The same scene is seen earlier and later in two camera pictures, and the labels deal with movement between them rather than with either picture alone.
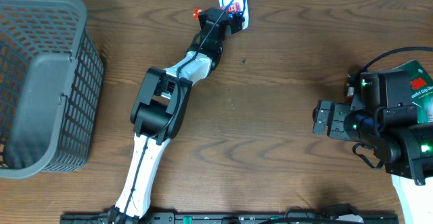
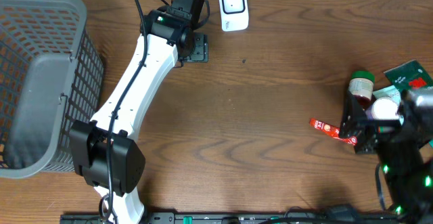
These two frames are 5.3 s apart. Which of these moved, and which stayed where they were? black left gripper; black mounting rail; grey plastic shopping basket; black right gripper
Moved: black left gripper; black right gripper
Stayed: black mounting rail; grey plastic shopping basket
